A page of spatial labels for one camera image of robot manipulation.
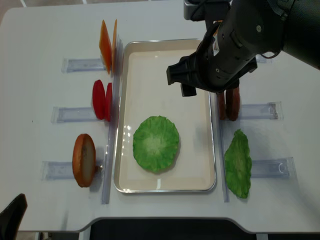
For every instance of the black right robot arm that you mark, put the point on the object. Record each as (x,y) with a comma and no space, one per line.
(238,31)

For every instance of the orange cheese slice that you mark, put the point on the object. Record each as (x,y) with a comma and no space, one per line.
(105,47)
(114,47)

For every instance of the inner brown meat patty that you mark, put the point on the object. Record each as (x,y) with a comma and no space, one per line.
(221,105)

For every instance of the outer red tomato slice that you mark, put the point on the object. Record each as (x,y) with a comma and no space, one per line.
(98,99)

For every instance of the green lettuce leaf round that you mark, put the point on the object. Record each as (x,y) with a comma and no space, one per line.
(155,144)

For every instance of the white rectangular metal tray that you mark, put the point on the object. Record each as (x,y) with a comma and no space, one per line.
(144,93)

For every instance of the brown meat patty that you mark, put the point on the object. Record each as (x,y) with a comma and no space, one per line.
(221,105)
(232,98)

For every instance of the clear acrylic right rack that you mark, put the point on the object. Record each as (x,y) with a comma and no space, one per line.
(273,174)

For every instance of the outer brown meat patty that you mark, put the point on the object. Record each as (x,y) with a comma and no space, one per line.
(232,98)

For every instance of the clear acrylic left rack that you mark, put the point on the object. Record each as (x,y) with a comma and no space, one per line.
(58,170)

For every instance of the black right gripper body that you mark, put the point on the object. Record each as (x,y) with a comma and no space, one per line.
(217,64)

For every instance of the green lettuce leaf in rack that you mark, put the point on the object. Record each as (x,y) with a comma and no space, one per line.
(238,165)

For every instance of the inner orange cheese slice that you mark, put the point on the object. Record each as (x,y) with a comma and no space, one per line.
(114,47)

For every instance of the clear acrylic rack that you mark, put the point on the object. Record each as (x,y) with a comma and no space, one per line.
(273,174)
(58,170)

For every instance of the bun slice left rack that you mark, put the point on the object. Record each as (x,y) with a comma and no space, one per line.
(84,160)

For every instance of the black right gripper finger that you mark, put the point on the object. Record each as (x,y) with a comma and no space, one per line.
(188,91)

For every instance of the outer orange cheese slice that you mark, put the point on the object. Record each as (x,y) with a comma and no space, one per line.
(105,47)

